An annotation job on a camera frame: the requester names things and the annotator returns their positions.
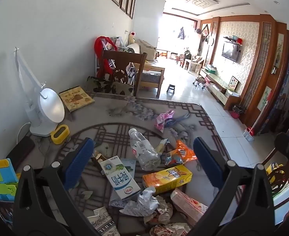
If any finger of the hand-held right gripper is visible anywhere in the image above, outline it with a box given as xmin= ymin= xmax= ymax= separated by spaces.
xmin=274 ymin=127 xmax=289 ymax=175

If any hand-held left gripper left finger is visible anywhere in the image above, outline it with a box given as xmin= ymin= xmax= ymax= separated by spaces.
xmin=13 ymin=137 xmax=103 ymax=236

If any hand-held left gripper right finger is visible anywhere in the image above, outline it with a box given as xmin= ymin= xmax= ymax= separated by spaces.
xmin=192 ymin=136 xmax=275 ymax=236

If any orange drink carton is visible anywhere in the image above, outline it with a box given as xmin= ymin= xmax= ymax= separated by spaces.
xmin=142 ymin=164 xmax=193 ymax=195

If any pink wrapper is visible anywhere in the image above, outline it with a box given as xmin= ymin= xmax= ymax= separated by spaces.
xmin=154 ymin=110 xmax=176 ymax=133

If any clear plastic bottle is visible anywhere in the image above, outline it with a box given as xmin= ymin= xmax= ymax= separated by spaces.
xmin=128 ymin=128 xmax=161 ymax=171

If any printed paper cup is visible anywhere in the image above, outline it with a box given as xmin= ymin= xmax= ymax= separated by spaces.
xmin=87 ymin=206 xmax=121 ymax=236

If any dark gold cigarette box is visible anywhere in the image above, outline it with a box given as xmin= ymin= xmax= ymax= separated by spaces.
xmin=91 ymin=150 xmax=108 ymax=164

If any carved wooden chair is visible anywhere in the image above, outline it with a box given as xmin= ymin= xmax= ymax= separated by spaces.
xmin=261 ymin=147 xmax=289 ymax=217

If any yellow tape dispenser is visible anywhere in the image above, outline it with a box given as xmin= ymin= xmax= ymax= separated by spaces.
xmin=51 ymin=125 xmax=70 ymax=145

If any blue and orange snack wrapper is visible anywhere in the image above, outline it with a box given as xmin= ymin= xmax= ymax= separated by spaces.
xmin=164 ymin=150 xmax=184 ymax=166

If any broom with dustpan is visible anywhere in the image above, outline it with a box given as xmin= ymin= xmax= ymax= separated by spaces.
xmin=243 ymin=100 xmax=268 ymax=142

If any white milk carton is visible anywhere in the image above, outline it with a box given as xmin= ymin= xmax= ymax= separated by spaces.
xmin=99 ymin=156 xmax=141 ymax=200

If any pink drink carton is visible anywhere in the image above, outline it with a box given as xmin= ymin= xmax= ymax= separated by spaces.
xmin=170 ymin=188 xmax=209 ymax=227

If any blue patterned door poster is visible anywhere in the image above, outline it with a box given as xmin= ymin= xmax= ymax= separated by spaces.
xmin=260 ymin=44 xmax=289 ymax=136

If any small yellow wrapper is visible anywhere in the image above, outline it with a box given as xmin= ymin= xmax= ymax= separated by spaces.
xmin=155 ymin=139 xmax=169 ymax=154

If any small red waste basket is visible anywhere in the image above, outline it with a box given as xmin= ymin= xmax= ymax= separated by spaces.
xmin=232 ymin=105 xmax=244 ymax=120

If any black case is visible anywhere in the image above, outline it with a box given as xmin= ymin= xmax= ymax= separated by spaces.
xmin=7 ymin=136 xmax=36 ymax=164

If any brown patterned book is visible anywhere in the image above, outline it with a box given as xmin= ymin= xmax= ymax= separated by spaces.
xmin=59 ymin=86 xmax=96 ymax=112

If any crumpled white paper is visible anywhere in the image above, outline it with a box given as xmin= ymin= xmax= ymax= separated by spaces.
xmin=120 ymin=186 xmax=160 ymax=217

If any television cabinet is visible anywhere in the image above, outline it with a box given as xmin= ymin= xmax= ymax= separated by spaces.
xmin=199 ymin=65 xmax=241 ymax=111

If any red and white wrapper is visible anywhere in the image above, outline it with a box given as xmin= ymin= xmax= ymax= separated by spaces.
xmin=151 ymin=222 xmax=191 ymax=236

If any round wheeled stool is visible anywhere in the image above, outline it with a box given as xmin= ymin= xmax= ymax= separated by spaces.
xmin=193 ymin=77 xmax=207 ymax=89

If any hanging scroll picture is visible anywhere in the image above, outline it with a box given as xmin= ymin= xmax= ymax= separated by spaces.
xmin=272 ymin=33 xmax=285 ymax=75

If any wooden chair with floral cushion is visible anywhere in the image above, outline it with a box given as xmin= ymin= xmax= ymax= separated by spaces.
xmin=85 ymin=50 xmax=148 ymax=98

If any red bag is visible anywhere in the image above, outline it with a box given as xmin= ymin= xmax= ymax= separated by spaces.
xmin=94 ymin=36 xmax=118 ymax=79

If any ceiling lamp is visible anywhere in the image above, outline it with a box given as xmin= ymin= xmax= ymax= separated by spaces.
xmin=192 ymin=0 xmax=220 ymax=8

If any small wall picture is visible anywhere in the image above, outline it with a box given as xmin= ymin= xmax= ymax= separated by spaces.
xmin=257 ymin=86 xmax=273 ymax=112

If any white power cable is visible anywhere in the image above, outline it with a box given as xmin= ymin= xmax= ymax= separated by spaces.
xmin=16 ymin=122 xmax=30 ymax=144

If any square colourful frame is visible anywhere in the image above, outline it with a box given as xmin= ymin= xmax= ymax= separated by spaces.
xmin=229 ymin=76 xmax=240 ymax=92

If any wall television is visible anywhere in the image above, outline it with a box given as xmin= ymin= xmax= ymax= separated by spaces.
xmin=221 ymin=42 xmax=240 ymax=62

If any wall shelf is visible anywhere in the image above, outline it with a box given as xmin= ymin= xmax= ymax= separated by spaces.
xmin=224 ymin=36 xmax=243 ymax=45

